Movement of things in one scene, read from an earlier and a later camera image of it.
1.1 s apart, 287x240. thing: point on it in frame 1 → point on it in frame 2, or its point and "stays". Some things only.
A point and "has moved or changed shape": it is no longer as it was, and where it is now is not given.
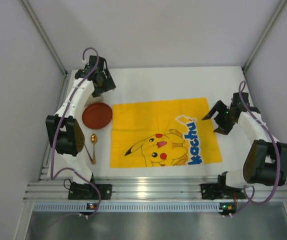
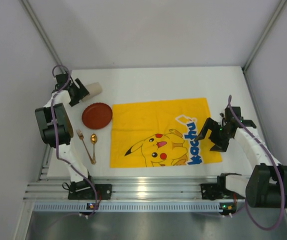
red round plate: [97, 115] stays
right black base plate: [215, 191] stays
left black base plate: [86, 191] stays
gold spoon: [93, 139] stays
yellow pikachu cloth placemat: [162, 133] stays
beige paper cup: [91, 100] has moved or changed shape
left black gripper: [106, 83] → [78, 90]
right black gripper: [221, 118] → [215, 133]
